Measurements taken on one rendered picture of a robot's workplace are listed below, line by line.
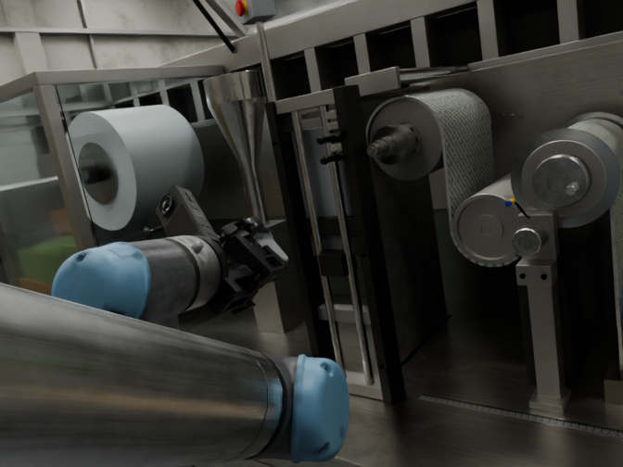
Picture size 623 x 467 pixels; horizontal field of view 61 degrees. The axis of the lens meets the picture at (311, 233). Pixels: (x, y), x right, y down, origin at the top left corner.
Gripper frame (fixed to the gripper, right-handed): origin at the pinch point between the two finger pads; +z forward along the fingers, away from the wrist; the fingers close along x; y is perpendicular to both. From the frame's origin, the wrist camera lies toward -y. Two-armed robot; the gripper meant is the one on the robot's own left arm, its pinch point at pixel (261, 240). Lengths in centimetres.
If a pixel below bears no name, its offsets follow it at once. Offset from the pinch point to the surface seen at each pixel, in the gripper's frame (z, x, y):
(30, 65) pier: 471, -242, -536
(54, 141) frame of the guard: 23, -27, -57
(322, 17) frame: 61, 29, -43
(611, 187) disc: 17.5, 35.8, 29.3
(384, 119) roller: 26.2, 22.2, -4.6
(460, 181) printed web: 29.6, 22.6, 12.3
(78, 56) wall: 547, -216, -547
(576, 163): 16.0, 35.2, 23.5
